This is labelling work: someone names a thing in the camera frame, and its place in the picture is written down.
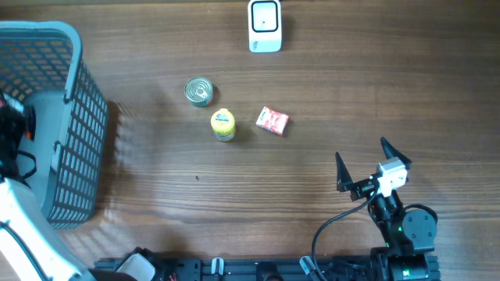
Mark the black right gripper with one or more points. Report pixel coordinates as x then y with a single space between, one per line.
345 183

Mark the white barcode scanner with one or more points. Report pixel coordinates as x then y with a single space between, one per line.
264 26

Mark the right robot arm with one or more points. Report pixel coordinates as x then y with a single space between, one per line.
408 231

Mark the grey plastic mesh basket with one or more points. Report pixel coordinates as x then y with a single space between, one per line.
42 67

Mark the yellow mentos gum jar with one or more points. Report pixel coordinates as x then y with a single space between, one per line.
223 125

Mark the kleenex tissue pack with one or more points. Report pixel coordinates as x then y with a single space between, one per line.
273 121

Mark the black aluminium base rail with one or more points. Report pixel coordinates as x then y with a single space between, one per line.
254 269

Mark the metal tin can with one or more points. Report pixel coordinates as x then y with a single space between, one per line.
199 91

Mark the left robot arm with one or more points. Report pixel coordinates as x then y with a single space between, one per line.
28 242

